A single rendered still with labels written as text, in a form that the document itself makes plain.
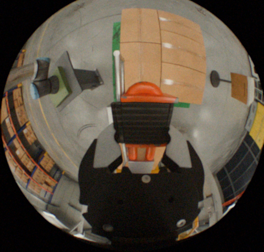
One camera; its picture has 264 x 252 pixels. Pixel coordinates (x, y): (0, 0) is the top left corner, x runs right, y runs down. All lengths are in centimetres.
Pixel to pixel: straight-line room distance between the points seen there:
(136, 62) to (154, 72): 20
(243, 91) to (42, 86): 218
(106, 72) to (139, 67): 77
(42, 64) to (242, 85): 209
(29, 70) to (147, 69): 96
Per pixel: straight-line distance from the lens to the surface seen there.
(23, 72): 68
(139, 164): 20
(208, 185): 137
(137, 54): 83
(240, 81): 156
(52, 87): 85
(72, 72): 82
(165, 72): 84
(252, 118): 738
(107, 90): 144
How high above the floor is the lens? 133
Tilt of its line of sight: 62 degrees down
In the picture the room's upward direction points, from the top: 174 degrees counter-clockwise
